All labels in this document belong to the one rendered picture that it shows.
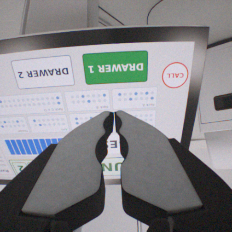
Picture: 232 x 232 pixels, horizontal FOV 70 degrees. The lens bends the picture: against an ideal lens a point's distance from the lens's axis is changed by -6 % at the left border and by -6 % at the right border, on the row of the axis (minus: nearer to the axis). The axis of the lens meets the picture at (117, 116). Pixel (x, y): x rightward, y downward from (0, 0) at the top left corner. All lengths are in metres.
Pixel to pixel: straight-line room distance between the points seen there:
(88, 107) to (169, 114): 0.14
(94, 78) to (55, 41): 0.07
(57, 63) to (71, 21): 0.16
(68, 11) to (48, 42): 0.18
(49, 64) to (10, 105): 0.10
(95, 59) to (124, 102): 0.08
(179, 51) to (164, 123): 0.12
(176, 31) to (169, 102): 0.11
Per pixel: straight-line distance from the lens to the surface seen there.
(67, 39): 0.27
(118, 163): 0.36
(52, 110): 0.31
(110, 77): 0.27
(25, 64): 0.29
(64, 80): 0.28
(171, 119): 0.31
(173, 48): 0.27
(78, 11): 0.44
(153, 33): 0.26
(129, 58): 0.26
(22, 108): 0.33
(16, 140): 0.37
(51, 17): 0.45
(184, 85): 0.29
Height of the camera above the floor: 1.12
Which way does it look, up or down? 10 degrees down
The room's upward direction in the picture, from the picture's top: 177 degrees clockwise
